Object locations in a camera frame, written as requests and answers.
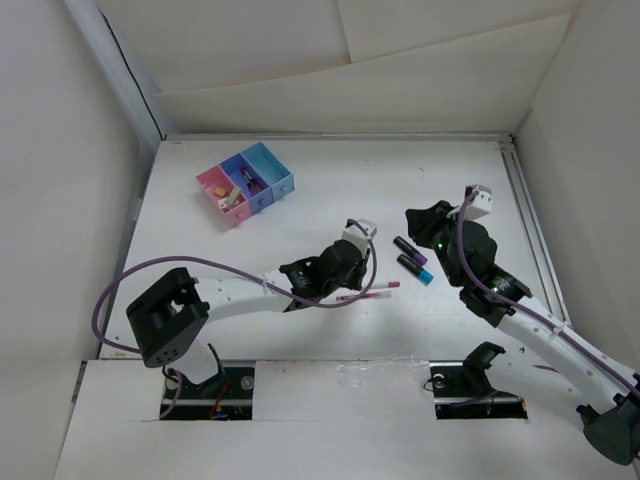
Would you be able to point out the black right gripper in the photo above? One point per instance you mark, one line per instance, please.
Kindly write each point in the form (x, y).
(422, 222)

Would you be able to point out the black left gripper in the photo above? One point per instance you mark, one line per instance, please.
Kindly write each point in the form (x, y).
(360, 270)

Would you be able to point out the white pen pink cap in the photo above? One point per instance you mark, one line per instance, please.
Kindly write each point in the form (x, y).
(386, 285)

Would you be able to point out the white eraser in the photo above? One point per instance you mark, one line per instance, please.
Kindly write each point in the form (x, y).
(231, 199)

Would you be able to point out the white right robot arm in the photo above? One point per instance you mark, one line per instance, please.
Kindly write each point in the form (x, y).
(581, 384)

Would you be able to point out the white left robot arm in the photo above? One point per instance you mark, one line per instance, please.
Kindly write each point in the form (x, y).
(167, 318)

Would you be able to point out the black purple highlighter marker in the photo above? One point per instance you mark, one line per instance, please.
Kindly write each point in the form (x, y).
(409, 250)

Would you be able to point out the black blue highlighter marker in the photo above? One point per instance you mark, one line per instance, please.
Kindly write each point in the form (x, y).
(415, 269)

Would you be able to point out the light blue drawer box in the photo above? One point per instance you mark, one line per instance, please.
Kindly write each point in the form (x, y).
(270, 169)

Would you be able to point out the dark blue drawer box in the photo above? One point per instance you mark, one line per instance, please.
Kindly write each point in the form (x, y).
(258, 194)

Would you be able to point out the pink drawer box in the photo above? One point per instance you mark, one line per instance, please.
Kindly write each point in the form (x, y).
(215, 177)

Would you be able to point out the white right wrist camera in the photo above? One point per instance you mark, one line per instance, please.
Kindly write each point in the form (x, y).
(478, 200)

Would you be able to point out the aluminium rail right edge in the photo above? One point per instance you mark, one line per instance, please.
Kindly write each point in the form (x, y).
(548, 280)

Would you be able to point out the aluminium rail edge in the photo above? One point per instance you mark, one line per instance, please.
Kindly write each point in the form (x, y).
(491, 137)
(548, 280)

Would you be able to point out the aluminium rail back edge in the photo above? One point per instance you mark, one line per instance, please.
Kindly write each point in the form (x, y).
(491, 137)

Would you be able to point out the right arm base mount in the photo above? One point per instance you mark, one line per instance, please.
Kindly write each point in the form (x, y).
(461, 389)

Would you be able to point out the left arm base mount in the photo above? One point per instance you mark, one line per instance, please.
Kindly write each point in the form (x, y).
(227, 396)

